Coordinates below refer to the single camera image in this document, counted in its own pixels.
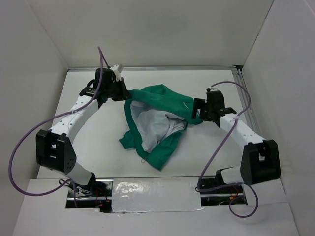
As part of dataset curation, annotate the green jacket white lining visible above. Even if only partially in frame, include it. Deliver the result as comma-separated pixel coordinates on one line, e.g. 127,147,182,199
119,84,202,171

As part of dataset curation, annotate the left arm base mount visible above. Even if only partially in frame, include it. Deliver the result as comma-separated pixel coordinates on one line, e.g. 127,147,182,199
65,178,113,213

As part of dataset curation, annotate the aluminium rail right side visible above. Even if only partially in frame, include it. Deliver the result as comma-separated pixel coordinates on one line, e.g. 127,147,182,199
232,65,266,138

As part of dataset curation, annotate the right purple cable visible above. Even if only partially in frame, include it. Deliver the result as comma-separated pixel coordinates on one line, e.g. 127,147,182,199
196,81,259,218

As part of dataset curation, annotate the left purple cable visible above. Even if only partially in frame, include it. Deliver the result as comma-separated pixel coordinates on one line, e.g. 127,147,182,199
9,46,111,209

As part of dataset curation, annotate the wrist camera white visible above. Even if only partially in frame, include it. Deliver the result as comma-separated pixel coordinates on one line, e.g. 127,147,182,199
109,64,123,82
206,87,218,93

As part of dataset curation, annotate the purple cable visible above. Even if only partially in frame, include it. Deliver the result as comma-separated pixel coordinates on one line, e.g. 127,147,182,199
196,81,259,218
9,46,111,209

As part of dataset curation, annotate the white taped cover panel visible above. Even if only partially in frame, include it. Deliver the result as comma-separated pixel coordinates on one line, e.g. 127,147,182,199
112,177,203,213

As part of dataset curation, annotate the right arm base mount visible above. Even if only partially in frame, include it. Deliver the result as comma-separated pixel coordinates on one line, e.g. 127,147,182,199
195,176,247,206

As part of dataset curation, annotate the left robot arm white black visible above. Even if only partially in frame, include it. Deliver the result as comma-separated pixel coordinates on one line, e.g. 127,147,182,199
35,64,131,196

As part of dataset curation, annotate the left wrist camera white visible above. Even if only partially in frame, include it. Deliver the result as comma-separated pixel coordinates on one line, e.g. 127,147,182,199
109,64,123,82

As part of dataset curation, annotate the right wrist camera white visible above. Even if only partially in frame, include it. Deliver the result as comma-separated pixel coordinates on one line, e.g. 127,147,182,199
206,87,218,93

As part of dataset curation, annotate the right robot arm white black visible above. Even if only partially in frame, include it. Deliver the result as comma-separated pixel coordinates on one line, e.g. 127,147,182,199
192,90,281,193

